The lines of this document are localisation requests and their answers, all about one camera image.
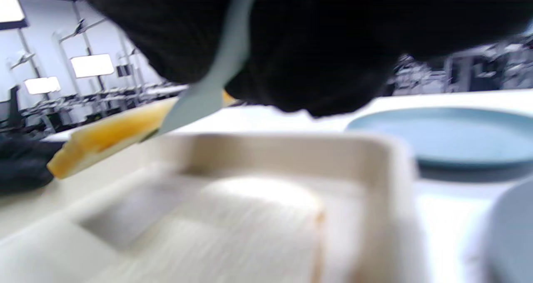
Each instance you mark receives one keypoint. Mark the beige baking tray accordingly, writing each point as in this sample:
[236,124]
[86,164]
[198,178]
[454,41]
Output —
[270,154]

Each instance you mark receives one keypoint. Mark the teal dessert spatula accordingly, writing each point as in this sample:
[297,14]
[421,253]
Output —
[200,104]

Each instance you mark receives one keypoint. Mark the bright white light panel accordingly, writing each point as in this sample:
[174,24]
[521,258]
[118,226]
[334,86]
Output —
[10,4]
[41,85]
[91,65]

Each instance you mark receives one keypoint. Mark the grey round plate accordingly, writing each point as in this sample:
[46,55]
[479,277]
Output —
[516,233]

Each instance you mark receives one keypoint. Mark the person's left hand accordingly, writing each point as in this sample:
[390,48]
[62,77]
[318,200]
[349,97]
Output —
[21,166]

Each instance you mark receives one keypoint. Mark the teal round plate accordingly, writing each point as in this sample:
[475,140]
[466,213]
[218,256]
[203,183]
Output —
[458,137]

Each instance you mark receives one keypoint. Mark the white toast slice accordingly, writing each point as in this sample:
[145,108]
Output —
[250,216]
[104,139]

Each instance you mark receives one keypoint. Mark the person's right hand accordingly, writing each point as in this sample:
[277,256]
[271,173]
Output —
[333,37]

